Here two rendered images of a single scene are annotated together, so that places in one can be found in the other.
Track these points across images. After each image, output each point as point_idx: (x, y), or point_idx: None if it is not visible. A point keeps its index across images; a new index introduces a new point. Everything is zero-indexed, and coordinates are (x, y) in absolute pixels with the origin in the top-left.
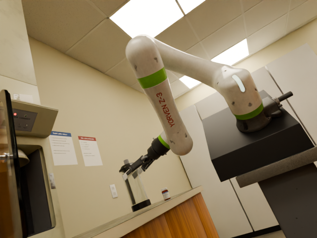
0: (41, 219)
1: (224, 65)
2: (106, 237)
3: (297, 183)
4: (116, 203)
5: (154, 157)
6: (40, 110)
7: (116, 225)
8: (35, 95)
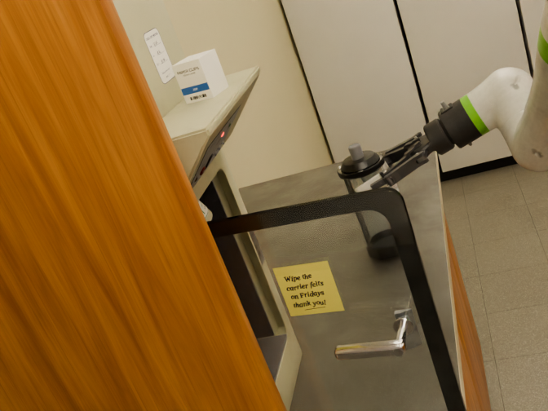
0: None
1: None
2: (460, 367)
3: None
4: None
5: (445, 152)
6: (245, 95)
7: (447, 333)
8: (161, 8)
